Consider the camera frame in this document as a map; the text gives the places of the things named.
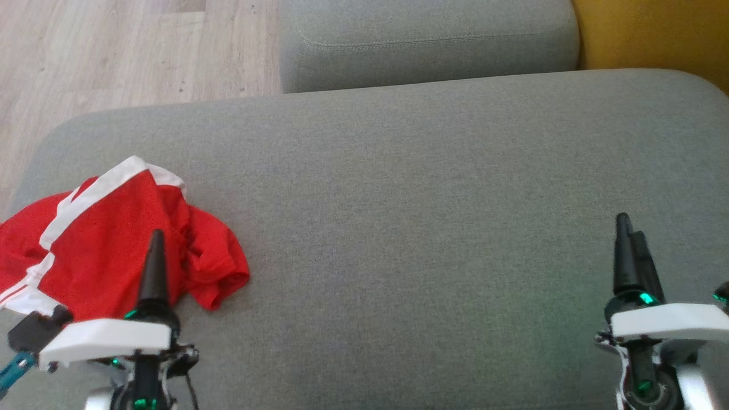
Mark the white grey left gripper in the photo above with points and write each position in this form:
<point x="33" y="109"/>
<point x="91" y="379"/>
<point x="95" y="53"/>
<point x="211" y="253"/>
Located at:
<point x="102" y="339"/>

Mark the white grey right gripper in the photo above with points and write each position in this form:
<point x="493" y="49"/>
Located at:
<point x="666" y="322"/>

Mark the red white basketball jersey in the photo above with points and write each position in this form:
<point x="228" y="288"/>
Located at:
<point x="222" y="267"/>

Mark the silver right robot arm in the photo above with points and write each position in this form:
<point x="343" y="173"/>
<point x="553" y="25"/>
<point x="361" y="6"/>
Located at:
<point x="695" y="393"/>

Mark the long grey sofa seat cushion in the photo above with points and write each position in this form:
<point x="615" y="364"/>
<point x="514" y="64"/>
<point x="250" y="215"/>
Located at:
<point x="427" y="40"/>

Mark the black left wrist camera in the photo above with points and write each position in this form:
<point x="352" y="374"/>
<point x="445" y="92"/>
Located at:
<point x="37" y="330"/>

